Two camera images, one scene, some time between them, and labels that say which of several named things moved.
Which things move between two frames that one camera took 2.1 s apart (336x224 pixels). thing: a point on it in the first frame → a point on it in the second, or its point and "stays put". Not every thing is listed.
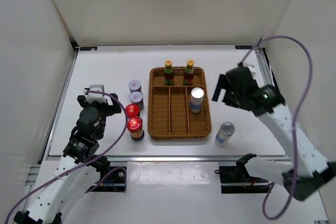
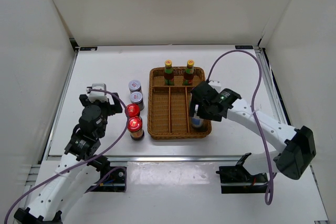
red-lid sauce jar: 135,126 stays put
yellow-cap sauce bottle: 189,74 stays put
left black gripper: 115,109 stays put
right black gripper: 222,84 → 193,104
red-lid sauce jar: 132,110 stays put
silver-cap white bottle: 226,130 → 196,121
